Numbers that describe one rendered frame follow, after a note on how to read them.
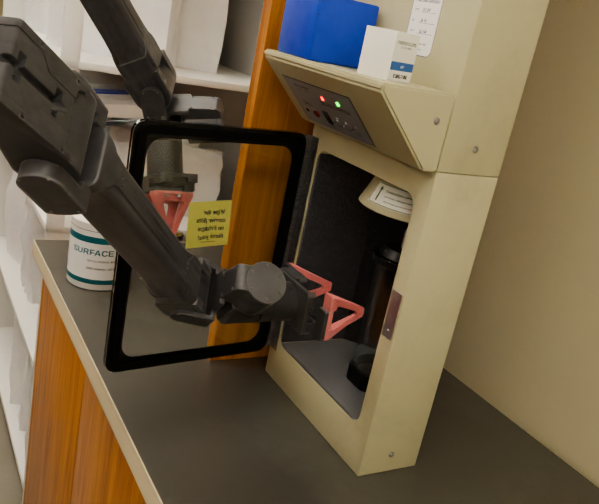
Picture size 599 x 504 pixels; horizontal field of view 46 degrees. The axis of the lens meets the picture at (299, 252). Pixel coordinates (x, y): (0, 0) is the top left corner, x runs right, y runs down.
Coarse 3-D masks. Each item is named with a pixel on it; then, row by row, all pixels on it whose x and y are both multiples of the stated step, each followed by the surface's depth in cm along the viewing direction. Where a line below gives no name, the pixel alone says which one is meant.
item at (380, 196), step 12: (372, 180) 108; (384, 180) 104; (372, 192) 105; (384, 192) 103; (396, 192) 102; (408, 192) 102; (372, 204) 104; (384, 204) 103; (396, 204) 102; (408, 204) 101; (396, 216) 101; (408, 216) 101
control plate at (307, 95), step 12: (288, 84) 107; (300, 84) 102; (300, 96) 106; (312, 96) 102; (324, 96) 98; (336, 96) 94; (312, 108) 106; (324, 108) 101; (336, 108) 97; (348, 108) 94; (324, 120) 105; (348, 120) 97; (360, 120) 93; (348, 132) 100; (360, 132) 96; (372, 144) 96
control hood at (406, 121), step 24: (288, 72) 103; (312, 72) 95; (336, 72) 90; (360, 96) 88; (384, 96) 82; (408, 96) 83; (432, 96) 85; (312, 120) 110; (384, 120) 87; (408, 120) 85; (432, 120) 86; (384, 144) 93; (408, 144) 86; (432, 144) 88; (432, 168) 89
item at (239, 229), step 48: (192, 144) 103; (240, 144) 108; (144, 192) 101; (192, 192) 106; (240, 192) 111; (192, 240) 109; (240, 240) 114; (144, 288) 107; (144, 336) 110; (192, 336) 116; (240, 336) 122
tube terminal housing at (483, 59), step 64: (384, 0) 100; (448, 0) 88; (512, 0) 86; (448, 64) 88; (512, 64) 89; (320, 128) 114; (448, 128) 88; (448, 192) 92; (448, 256) 97; (384, 320) 99; (448, 320) 101; (384, 384) 100; (384, 448) 105
